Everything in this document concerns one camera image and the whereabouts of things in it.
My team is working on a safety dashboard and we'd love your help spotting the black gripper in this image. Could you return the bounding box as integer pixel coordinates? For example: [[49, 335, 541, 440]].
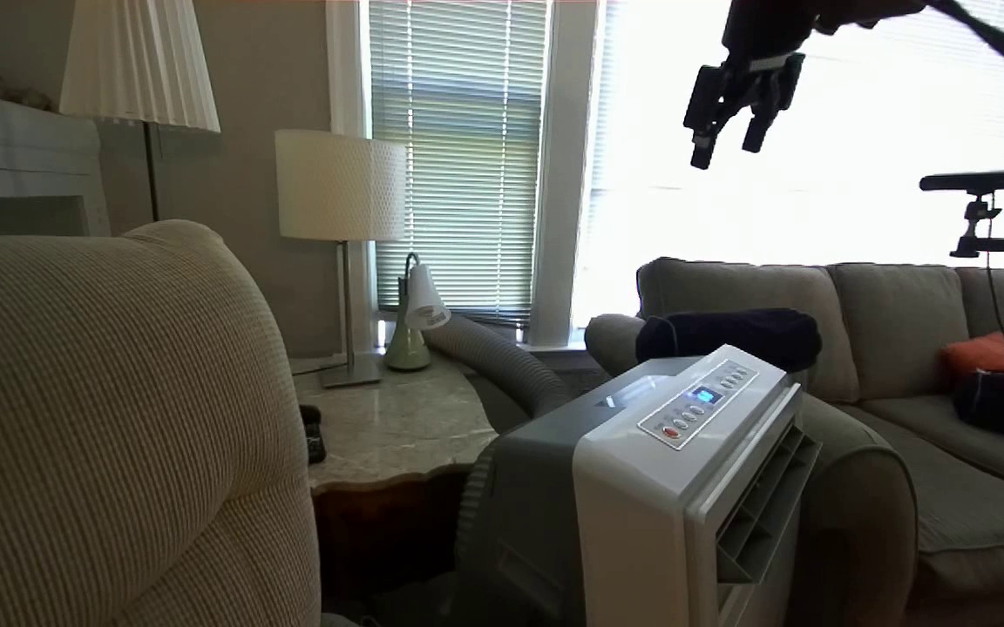
[[683, 6, 812, 174]]

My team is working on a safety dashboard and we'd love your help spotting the beige fabric armchair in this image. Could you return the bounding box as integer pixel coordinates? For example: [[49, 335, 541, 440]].
[[0, 215, 328, 627]]

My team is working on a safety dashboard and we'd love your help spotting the white window blind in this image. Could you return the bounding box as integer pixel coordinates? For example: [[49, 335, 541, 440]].
[[365, 0, 553, 313]]

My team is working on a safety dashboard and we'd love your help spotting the grey fabric sofa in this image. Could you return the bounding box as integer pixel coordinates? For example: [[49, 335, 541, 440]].
[[583, 255, 1004, 627]]

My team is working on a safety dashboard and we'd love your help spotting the orange cushion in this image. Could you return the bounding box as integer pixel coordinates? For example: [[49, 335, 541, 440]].
[[942, 330, 1004, 395]]

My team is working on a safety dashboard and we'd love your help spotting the white portable air conditioner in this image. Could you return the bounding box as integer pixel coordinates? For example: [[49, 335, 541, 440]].
[[452, 340, 824, 627]]

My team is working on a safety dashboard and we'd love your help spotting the green desk lamp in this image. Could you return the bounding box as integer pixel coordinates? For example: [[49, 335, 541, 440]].
[[381, 250, 452, 377]]

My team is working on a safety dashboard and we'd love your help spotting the table lamp with drum shade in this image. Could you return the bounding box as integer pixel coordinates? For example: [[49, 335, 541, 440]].
[[273, 125, 411, 395]]

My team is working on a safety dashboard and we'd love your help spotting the marble top side table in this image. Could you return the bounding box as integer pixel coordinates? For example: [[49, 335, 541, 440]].
[[288, 352, 503, 614]]

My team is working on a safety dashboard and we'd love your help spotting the black remote control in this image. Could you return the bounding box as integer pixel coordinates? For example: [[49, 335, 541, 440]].
[[296, 399, 331, 466]]

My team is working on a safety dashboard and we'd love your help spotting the floor lamp with pleated shade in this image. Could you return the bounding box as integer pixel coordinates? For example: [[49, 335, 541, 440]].
[[55, 0, 223, 227]]

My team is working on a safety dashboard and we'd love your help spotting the white built-in cabinet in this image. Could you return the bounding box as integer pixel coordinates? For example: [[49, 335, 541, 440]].
[[0, 84, 118, 244]]

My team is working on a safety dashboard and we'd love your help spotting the black stereo camera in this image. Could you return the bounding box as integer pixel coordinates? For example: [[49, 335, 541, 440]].
[[917, 165, 1004, 196]]

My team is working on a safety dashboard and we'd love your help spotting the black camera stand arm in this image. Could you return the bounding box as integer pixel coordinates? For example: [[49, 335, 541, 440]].
[[949, 189, 1004, 262]]

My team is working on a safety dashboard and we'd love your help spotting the grey ribbed exhaust hose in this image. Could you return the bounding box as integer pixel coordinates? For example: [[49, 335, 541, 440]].
[[421, 313, 583, 435]]

